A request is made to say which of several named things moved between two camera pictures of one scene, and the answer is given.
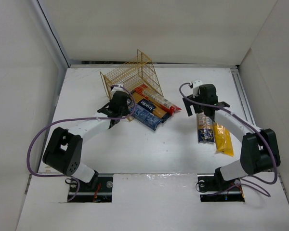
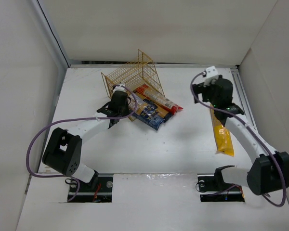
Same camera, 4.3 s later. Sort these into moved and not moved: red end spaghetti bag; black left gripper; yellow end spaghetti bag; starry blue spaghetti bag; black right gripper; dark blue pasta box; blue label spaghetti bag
Moved: blue label spaghetti bag; starry blue spaghetti bag; black right gripper
Not moved: red end spaghetti bag; black left gripper; dark blue pasta box; yellow end spaghetti bag
